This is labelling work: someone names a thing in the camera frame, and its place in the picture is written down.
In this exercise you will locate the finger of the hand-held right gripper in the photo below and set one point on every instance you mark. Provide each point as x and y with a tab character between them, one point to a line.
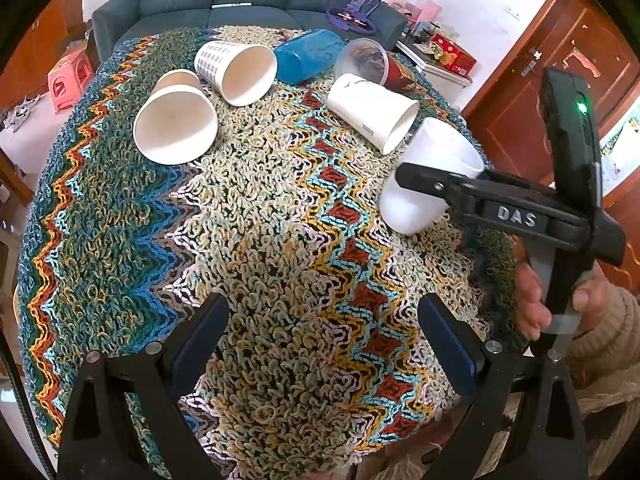
505	212

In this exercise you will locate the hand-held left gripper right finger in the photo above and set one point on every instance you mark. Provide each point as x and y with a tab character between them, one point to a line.
449	342

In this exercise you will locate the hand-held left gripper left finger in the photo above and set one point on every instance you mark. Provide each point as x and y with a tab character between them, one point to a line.
201	334

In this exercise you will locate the plain white plastic cup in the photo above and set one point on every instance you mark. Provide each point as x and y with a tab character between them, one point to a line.
430	145

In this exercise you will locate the person's right forearm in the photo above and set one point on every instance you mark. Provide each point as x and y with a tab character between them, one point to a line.
610	350

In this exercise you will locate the white paper cup green print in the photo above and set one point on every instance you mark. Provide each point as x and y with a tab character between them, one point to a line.
367	105

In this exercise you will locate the clear plastic cup red label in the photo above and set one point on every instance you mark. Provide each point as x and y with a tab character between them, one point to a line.
370	60

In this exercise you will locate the wide white paper cup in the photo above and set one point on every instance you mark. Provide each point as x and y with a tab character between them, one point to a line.
175	125

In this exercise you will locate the blue plastic cup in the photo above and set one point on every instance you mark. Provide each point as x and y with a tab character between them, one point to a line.
305	57

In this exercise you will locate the checkered white paper cup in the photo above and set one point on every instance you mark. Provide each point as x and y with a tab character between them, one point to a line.
240	72

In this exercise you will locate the person's right hand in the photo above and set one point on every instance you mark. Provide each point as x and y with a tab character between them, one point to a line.
532	315

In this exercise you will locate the brown wooden door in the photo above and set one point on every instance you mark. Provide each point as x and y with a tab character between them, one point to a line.
525	120

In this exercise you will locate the metal door latch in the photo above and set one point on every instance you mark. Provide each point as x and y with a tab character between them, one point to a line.
531	62

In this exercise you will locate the colourful zigzag knitted blanket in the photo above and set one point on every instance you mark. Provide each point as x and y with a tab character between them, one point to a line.
280	240

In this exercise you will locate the red printed box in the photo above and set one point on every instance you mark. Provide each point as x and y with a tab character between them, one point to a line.
455	55

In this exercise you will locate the white low table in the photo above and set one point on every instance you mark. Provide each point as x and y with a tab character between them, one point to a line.
435	67

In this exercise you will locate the pink box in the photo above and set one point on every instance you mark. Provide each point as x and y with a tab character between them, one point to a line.
425	12

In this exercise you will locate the pink plastic stool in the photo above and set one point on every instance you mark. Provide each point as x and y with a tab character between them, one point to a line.
67	80

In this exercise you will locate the brown wooden cabinet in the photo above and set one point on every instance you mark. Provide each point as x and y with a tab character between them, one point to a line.
35	55

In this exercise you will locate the wall poster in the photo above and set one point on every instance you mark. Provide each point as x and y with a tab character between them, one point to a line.
622	155

